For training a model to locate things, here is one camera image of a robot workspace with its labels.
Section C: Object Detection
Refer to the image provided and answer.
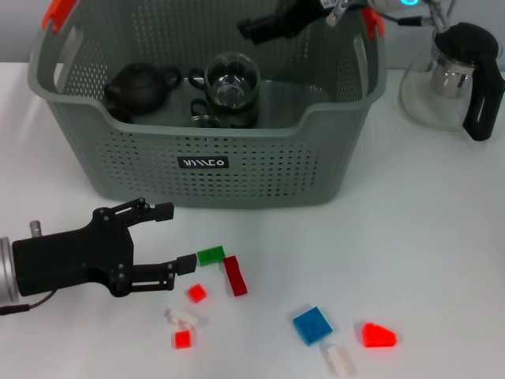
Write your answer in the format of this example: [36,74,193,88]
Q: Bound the black clay teapot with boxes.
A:
[103,62,184,116]

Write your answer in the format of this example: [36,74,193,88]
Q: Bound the left arm cable with plug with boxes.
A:
[0,290,55,316]

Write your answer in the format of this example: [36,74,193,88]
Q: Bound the clear pinkish long block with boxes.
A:
[324,342,355,375]

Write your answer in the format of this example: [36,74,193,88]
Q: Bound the small red sloped block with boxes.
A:
[186,283,208,304]

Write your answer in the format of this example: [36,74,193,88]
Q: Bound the small black clay cup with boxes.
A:
[107,104,135,124]

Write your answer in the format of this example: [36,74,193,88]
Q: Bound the red rounded building block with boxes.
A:
[361,321,398,349]

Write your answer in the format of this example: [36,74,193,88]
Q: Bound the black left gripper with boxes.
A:
[11,197,199,298]

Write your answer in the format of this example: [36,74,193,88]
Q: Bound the steel infuser insert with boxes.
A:
[428,58,474,99]

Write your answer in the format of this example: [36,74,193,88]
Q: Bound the dark red long block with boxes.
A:
[223,255,249,298]

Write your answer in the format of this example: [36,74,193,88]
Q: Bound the blue square block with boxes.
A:
[292,306,334,347]

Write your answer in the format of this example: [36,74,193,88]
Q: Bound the white long building block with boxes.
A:
[164,308,198,328]

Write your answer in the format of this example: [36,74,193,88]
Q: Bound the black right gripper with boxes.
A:
[236,0,342,46]

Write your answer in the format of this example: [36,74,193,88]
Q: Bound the green rectangular building block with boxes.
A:
[196,245,226,268]

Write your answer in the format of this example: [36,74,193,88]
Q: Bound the grey perforated storage bin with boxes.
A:
[27,0,390,210]

